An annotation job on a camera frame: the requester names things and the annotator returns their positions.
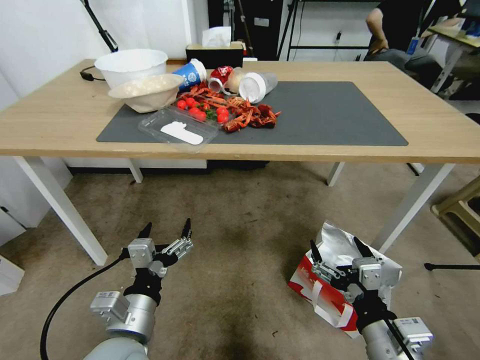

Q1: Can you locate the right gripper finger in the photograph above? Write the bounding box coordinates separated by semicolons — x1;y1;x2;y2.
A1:
353;236;375;260
309;239;352;283

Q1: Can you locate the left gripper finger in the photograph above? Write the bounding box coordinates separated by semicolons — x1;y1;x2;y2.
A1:
136;221;154;241
166;217;195;265

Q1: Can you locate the red white food delivery bag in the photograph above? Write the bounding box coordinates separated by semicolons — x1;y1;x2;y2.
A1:
287;220;404;340

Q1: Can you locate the clear plastic food container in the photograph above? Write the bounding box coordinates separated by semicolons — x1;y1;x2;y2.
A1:
137;106;220;153

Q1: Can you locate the black stand foot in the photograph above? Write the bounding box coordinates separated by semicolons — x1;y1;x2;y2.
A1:
424;262;480;272

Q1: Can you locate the beige plastic stool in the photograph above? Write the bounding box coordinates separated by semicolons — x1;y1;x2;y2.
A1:
430;175;480;258

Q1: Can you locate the white cabinet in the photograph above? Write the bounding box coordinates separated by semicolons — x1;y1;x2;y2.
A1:
0;156;74;247

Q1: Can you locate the red crawfish shell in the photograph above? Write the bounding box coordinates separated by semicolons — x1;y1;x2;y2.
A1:
250;103;283;130
200;93;230;108
226;96;260;118
187;84;215;100
223;114;250;134

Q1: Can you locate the beige paper bowl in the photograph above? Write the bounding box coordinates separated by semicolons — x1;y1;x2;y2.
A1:
107;73;186;114

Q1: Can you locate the white box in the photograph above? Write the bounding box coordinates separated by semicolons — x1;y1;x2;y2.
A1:
0;254;26;298

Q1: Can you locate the dark grey table mat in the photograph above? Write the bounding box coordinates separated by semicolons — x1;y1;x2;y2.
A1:
95;81;409;148

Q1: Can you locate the wooden table with white legs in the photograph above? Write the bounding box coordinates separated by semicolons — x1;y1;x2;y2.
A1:
0;58;480;267

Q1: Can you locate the blue paper cup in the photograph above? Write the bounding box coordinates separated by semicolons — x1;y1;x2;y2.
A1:
172;58;208;94

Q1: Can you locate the large white bowl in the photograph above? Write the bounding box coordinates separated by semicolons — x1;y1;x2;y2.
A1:
94;48;169;90

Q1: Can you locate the clear cup with white lid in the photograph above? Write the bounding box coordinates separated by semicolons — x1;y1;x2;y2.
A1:
238;71;279;105

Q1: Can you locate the crushed red can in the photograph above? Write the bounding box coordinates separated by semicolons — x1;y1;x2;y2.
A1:
207;65;235;94

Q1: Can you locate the beige crumpled cup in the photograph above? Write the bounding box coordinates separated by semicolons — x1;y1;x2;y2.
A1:
226;67;245;95

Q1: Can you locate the black tissue box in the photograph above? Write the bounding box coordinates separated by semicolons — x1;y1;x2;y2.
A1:
185;41;244;70

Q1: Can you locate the white tissue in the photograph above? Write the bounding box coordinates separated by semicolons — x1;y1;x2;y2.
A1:
202;26;233;48

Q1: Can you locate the black tripod leg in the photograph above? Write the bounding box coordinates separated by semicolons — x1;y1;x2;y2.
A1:
82;0;119;53

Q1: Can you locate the black cabinet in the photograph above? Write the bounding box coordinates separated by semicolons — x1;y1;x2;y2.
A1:
206;0;285;62

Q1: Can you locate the person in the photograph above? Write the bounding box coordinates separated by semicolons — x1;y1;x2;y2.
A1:
364;0;480;97

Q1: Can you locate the pale wooden desk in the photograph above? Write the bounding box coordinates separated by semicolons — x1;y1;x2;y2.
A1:
426;16;480;95

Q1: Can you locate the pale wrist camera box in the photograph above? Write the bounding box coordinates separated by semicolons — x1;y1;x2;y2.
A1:
127;238;156;271
352;256;384;293

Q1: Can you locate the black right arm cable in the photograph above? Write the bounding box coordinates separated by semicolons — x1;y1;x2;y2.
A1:
381;317;413;360

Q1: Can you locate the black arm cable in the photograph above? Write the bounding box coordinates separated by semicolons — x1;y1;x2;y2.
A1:
39;247;131;360
381;317;413;360

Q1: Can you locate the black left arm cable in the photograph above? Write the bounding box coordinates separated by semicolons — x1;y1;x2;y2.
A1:
39;247;131;360

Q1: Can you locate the black power adapter with cable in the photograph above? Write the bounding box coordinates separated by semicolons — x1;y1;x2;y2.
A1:
79;65;106;82

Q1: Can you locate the black metal frame stand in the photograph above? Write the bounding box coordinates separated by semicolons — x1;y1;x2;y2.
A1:
276;0;377;62

